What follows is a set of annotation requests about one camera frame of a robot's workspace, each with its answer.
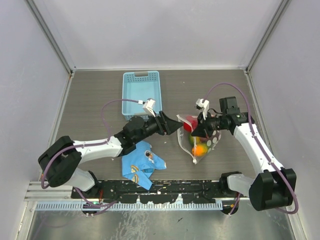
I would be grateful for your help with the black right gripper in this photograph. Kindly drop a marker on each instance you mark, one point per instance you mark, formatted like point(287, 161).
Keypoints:
point(202, 130)

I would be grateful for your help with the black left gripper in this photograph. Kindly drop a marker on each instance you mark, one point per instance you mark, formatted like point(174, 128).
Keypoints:
point(165, 125)

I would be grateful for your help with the clear polka dot zip bag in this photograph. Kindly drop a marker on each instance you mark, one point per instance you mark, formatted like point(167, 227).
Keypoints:
point(182, 137)

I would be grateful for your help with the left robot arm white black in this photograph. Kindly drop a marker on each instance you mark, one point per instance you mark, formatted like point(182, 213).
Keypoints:
point(59, 163)

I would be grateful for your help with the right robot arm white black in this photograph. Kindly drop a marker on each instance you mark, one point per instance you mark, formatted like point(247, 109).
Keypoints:
point(274, 185)

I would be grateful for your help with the green fake vegetable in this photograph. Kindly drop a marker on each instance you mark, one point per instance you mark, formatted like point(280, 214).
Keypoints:
point(194, 140)

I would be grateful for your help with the red fake apple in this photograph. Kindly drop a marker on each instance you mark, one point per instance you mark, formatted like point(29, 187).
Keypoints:
point(191, 123)

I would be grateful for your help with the orange fake fruit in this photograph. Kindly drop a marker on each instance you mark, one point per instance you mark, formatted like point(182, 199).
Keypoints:
point(199, 150)

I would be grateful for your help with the light blue plastic basket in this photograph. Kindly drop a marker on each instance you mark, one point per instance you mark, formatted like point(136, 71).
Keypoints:
point(140, 86)

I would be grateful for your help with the blue patterned cloth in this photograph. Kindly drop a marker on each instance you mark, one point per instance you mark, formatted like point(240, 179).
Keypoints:
point(140, 164)

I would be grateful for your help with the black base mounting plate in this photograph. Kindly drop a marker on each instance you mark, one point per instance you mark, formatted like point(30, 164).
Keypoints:
point(162, 191)

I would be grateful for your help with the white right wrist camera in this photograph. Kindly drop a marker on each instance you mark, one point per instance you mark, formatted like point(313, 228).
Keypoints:
point(203, 105)

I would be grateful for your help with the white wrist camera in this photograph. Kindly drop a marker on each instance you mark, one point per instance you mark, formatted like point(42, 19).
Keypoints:
point(148, 106)
point(203, 105)

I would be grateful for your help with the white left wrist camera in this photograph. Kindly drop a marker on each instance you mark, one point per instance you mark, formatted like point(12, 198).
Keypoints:
point(148, 106)

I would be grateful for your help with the aluminium frame rail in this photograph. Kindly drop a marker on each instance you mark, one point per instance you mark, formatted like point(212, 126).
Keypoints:
point(35, 192)

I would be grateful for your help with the white slotted cable duct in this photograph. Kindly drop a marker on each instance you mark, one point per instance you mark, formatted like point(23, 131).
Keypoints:
point(150, 206)

